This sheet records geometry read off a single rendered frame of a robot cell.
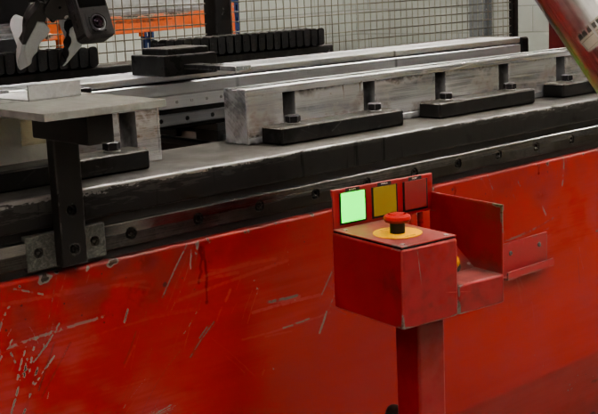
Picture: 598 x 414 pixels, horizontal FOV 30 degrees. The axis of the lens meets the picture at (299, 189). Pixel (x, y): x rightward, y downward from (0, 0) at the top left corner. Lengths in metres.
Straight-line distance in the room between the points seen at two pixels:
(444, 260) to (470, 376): 0.66
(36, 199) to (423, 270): 0.54
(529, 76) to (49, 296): 1.26
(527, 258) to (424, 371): 0.66
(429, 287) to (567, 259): 0.87
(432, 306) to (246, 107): 0.51
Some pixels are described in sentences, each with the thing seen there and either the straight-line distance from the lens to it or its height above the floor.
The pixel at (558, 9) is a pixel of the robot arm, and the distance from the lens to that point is 1.18.
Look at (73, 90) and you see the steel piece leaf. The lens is 1.60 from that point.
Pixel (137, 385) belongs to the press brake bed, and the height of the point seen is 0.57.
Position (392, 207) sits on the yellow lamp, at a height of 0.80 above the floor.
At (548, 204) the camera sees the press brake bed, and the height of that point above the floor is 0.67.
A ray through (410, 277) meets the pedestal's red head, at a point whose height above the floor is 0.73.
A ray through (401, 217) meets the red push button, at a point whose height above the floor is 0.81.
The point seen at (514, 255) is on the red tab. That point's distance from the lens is 2.27.
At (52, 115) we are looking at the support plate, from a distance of 1.39.
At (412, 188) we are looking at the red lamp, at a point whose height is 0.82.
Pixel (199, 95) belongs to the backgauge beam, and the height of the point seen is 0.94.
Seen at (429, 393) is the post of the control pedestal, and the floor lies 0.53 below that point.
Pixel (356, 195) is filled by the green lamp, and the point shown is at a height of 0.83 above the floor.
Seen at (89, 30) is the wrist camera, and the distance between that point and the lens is 1.45.
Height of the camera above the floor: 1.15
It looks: 11 degrees down
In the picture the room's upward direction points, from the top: 2 degrees counter-clockwise
